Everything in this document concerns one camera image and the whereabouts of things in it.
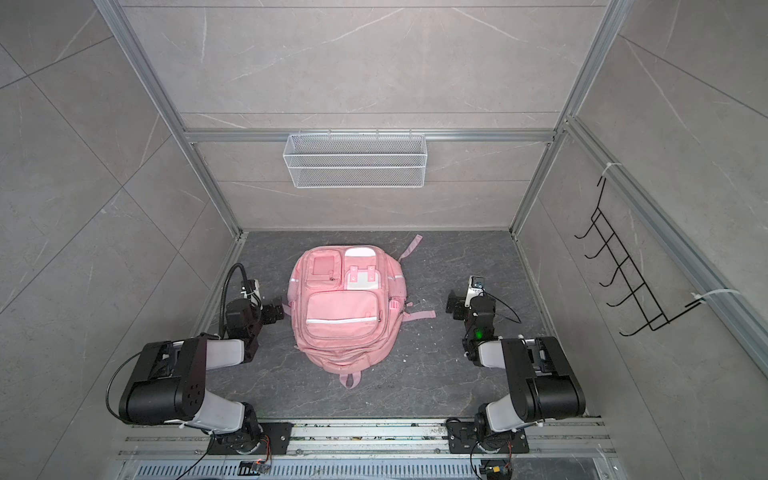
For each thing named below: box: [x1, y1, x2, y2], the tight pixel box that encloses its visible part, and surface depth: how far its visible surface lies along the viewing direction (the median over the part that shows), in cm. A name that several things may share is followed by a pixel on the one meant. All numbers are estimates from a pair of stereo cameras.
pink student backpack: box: [282, 234, 437, 389], surface depth 92 cm
